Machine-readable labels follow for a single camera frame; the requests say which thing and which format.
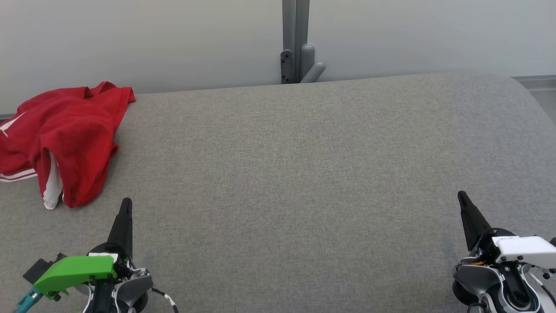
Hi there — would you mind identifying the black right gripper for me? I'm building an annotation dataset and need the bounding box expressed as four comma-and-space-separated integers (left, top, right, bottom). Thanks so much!
457, 191, 518, 262

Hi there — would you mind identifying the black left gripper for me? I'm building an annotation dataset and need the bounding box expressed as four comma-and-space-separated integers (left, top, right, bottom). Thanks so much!
87, 198, 135, 280

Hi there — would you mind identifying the red jersey white trim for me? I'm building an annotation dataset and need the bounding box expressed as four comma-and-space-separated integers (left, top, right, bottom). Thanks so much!
0, 81, 136, 183

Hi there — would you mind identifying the green camera mount cover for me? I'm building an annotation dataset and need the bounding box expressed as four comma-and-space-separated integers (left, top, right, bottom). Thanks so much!
34, 256, 118, 301

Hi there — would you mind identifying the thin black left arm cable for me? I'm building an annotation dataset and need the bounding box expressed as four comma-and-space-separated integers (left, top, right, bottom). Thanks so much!
150, 287, 179, 313

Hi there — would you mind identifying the teal left cable connector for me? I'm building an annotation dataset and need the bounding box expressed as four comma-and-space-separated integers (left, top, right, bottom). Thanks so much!
14, 288, 45, 313

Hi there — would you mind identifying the grey wall skirting strip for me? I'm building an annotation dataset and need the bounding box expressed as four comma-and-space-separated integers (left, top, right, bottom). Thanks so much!
513, 75, 556, 92

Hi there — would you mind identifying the grey metal post with hook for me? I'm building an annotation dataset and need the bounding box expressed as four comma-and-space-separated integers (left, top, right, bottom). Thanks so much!
280, 0, 326, 84

